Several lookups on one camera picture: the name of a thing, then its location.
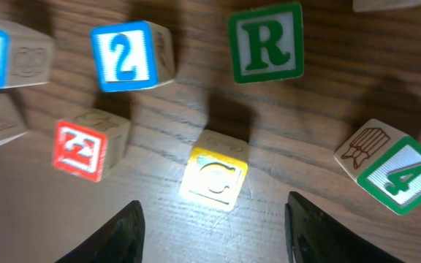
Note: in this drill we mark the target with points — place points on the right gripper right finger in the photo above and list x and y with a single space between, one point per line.
312 235

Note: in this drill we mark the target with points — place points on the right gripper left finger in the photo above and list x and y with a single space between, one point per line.
120 240

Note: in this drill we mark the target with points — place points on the yellow C block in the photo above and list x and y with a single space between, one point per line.
215 170

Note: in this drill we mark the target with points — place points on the blue L block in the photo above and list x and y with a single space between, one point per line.
26 55

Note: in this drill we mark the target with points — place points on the red E block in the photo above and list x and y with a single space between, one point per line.
90 144

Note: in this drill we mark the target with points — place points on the green 4 block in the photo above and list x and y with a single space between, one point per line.
386 163

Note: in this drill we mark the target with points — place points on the blue 2 block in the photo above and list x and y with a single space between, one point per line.
133 56

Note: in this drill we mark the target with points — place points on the green R block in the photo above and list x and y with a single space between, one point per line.
266 44

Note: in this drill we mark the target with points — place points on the blue T block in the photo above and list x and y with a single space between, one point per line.
382 5

